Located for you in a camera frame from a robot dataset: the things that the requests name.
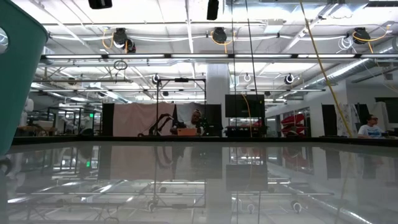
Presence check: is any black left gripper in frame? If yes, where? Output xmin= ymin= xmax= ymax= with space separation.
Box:
xmin=88 ymin=0 xmax=113 ymax=9

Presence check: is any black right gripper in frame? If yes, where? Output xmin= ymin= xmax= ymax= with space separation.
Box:
xmin=206 ymin=0 xmax=220 ymax=21

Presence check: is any teal plastic basket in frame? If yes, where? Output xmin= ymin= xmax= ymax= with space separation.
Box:
xmin=0 ymin=0 xmax=50 ymax=156

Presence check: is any long ceiling light bar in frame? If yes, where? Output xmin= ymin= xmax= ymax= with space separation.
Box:
xmin=40 ymin=53 xmax=398 ymax=60

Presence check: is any black monitor screen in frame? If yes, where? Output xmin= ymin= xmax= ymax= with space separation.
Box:
xmin=224 ymin=94 xmax=266 ymax=118

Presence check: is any white fabric sheet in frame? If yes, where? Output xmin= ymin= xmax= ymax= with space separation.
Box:
xmin=175 ymin=102 xmax=206 ymax=128

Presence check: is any person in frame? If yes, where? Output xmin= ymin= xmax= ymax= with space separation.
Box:
xmin=186 ymin=108 xmax=206 ymax=137
xmin=357 ymin=114 xmax=386 ymax=138

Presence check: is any pink fabric backdrop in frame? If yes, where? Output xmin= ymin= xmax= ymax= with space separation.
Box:
xmin=113 ymin=102 xmax=175 ymax=137

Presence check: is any orange box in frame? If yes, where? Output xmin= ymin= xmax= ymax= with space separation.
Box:
xmin=177 ymin=127 xmax=198 ymax=137

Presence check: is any black equipment cart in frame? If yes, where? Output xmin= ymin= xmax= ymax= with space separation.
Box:
xmin=225 ymin=124 xmax=269 ymax=138

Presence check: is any white humanoid robot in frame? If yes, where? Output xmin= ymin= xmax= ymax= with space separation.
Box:
xmin=19 ymin=98 xmax=35 ymax=127

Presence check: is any black hanging cable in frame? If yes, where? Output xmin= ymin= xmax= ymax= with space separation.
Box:
xmin=231 ymin=0 xmax=236 ymax=138
xmin=244 ymin=0 xmax=259 ymax=138

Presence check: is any black gantry frame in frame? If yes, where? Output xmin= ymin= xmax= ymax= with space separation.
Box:
xmin=155 ymin=77 xmax=207 ymax=138

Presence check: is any thin yellow cable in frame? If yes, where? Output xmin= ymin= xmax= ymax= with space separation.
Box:
xmin=241 ymin=93 xmax=253 ymax=138

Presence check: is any yellow power cable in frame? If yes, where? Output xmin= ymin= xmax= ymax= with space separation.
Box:
xmin=298 ymin=0 xmax=355 ymax=138

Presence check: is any black table frame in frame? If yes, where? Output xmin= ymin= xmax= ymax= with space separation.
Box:
xmin=11 ymin=135 xmax=398 ymax=147

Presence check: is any silver ventilation duct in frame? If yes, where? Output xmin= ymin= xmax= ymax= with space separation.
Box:
xmin=298 ymin=37 xmax=398 ymax=91

